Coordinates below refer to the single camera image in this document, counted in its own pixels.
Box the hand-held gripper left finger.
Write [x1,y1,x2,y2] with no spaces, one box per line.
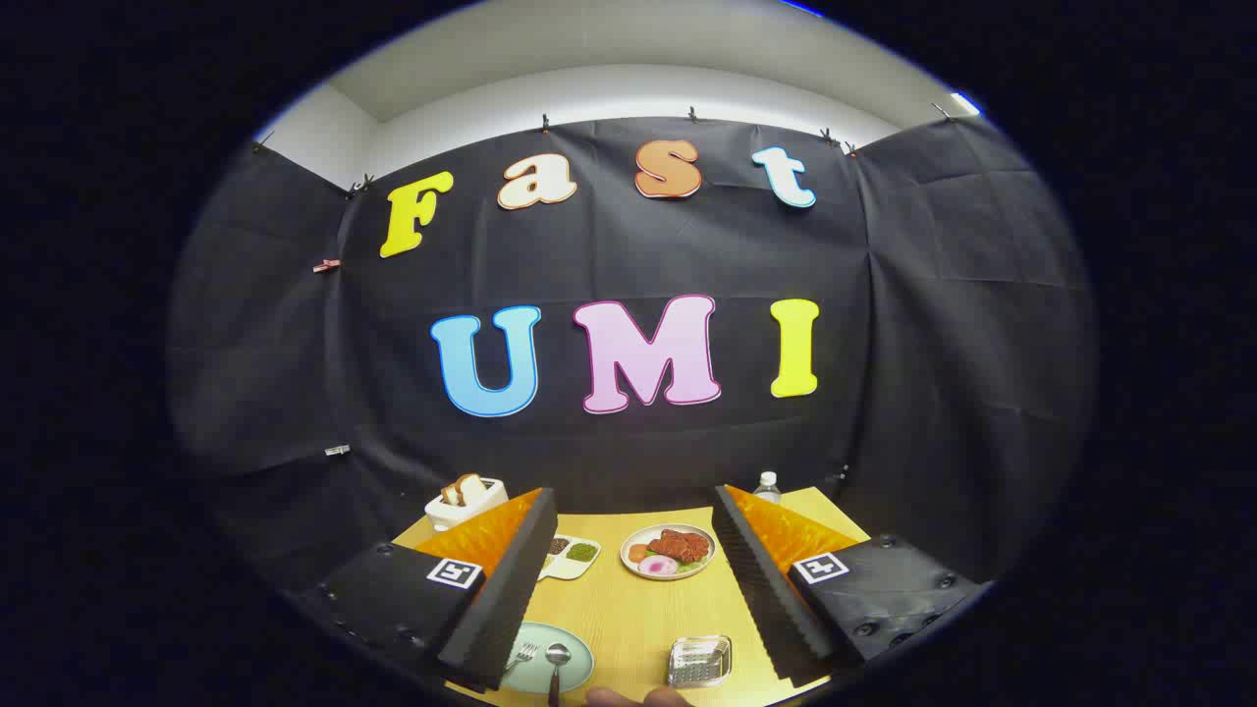
[295,488,559,693]

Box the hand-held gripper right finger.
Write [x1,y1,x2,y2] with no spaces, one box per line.
[712,484,993,688]

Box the metal spoon dark handle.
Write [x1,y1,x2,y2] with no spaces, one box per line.
[545,643,573,707]

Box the white divided dish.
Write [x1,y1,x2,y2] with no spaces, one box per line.
[537,533,602,581]

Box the white toaster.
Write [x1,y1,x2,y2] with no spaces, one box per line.
[424,476,510,533]

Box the white round food plate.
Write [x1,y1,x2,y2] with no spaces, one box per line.
[620,523,717,582]

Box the brown steak piece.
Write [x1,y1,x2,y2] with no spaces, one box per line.
[646,528,711,565]

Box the square perforated metal tray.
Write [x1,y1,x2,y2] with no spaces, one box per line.
[667,635,734,687]

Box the light green round plate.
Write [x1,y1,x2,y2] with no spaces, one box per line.
[501,621,596,695]

